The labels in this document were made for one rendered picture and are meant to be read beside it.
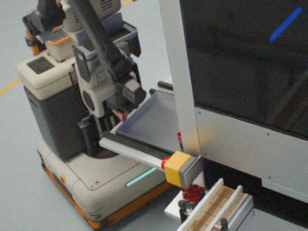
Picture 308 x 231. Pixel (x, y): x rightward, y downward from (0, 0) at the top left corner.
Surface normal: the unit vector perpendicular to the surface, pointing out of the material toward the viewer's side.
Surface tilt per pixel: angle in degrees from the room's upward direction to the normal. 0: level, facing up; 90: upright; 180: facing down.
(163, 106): 0
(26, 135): 0
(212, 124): 90
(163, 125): 0
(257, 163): 90
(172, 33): 90
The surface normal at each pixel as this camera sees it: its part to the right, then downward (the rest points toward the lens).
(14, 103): -0.16, -0.78
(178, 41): -0.59, 0.57
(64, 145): 0.57, 0.43
